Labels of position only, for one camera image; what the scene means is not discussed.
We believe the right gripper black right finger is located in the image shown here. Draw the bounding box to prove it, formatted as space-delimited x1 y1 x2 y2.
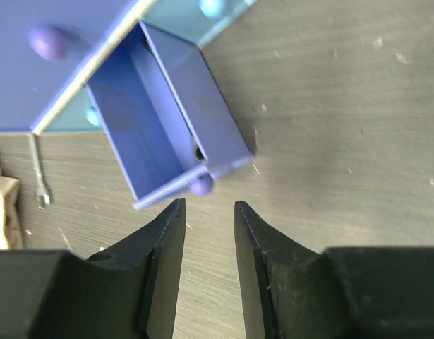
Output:
234 201 434 338

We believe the beige cloth bag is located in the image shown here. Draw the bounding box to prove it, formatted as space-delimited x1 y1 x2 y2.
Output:
0 167 25 250

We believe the silver ratchet combination wrench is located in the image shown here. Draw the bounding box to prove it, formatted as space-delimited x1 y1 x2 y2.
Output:
193 140 207 163

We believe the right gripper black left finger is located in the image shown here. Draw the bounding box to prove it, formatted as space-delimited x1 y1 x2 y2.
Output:
0 199 186 338

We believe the light blue drawer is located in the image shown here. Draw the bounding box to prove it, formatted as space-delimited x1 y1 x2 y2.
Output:
143 0 255 47
42 88 102 133

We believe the wide purple drawer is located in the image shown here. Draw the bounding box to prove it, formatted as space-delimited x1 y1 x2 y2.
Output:
0 0 135 132

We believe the cream drawer cabinet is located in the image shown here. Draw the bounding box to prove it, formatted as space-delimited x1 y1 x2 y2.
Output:
30 0 155 135

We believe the silver end wrench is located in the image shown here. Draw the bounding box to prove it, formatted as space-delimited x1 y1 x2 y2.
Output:
28 133 51 209

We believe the small purple drawer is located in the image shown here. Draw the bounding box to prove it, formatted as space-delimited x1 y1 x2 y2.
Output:
86 22 253 210

